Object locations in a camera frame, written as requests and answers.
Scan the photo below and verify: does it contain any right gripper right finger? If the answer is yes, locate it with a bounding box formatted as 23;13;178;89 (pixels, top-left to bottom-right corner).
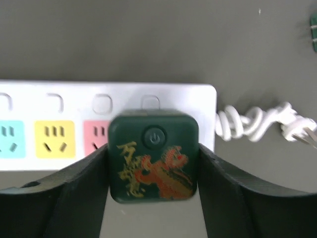
198;145;317;238

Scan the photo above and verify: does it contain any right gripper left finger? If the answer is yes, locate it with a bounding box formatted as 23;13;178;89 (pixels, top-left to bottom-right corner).
0;145;109;238

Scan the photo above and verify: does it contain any dark green plug adapter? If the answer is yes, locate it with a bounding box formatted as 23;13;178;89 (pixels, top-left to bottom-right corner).
107;110;199;203

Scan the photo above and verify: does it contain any light green plug adapter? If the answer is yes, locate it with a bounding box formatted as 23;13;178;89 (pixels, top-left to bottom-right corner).
304;7;317;53

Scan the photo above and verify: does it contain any white multicolour power strip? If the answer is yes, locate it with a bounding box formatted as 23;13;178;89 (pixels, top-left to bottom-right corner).
0;80;317;171

